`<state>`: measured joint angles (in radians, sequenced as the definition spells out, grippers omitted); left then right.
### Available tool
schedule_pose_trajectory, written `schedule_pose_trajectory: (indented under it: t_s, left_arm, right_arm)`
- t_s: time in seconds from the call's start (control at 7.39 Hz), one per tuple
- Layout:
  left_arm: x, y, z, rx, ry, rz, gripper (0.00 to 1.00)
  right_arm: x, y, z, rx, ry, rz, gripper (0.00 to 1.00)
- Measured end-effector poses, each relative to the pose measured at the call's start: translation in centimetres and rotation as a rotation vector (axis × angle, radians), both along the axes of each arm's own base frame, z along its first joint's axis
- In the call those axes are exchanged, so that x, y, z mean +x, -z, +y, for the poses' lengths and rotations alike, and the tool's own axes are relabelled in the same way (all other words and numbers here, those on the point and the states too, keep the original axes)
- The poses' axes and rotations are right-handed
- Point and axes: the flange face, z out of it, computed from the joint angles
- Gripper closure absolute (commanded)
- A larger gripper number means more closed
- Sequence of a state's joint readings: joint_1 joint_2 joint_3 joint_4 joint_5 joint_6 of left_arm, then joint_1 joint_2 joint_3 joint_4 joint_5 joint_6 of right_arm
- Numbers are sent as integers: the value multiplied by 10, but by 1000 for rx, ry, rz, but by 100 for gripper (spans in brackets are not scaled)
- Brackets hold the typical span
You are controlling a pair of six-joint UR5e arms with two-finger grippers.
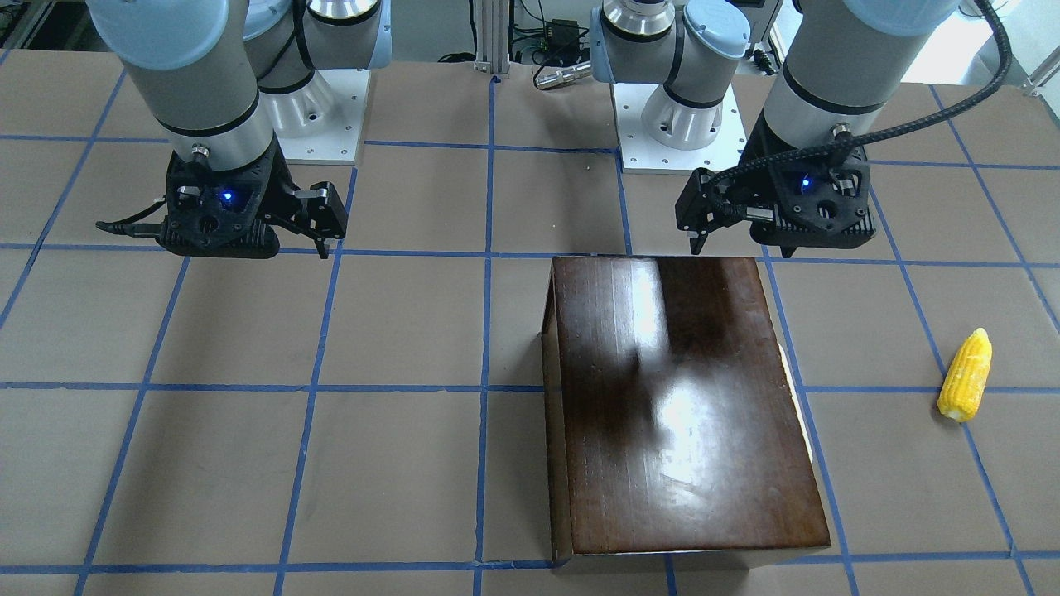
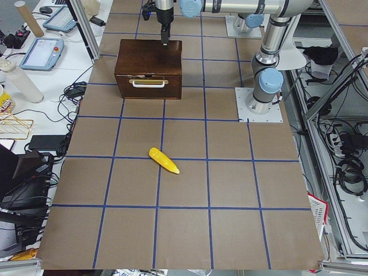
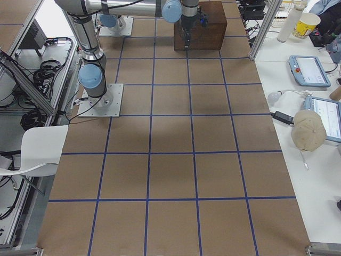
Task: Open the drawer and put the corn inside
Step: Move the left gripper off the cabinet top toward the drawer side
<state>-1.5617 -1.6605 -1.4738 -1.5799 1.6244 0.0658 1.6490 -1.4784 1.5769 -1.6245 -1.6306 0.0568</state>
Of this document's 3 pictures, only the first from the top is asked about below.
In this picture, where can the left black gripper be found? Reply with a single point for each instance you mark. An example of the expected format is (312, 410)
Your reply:
(752, 184)

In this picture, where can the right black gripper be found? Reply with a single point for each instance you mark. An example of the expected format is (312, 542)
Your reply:
(282, 188)

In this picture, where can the yellow corn cob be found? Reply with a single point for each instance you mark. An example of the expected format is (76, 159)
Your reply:
(964, 385)

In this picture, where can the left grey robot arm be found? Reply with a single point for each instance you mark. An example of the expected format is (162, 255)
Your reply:
(845, 63)

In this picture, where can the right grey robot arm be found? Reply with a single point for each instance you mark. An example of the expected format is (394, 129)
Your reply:
(228, 82)

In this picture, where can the dark brown wooden drawer cabinet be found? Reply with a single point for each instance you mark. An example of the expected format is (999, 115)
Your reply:
(671, 423)

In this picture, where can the silver cylinder tool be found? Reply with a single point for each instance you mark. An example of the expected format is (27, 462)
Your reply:
(563, 76)

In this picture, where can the black power adapter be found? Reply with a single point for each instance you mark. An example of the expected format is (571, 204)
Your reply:
(561, 34)

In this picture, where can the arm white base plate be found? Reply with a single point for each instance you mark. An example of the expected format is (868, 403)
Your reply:
(660, 137)
(322, 123)

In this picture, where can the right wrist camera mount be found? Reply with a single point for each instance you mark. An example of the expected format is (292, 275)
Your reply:
(207, 213)

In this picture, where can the aluminium frame post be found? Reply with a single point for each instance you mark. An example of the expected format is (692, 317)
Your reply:
(492, 21)

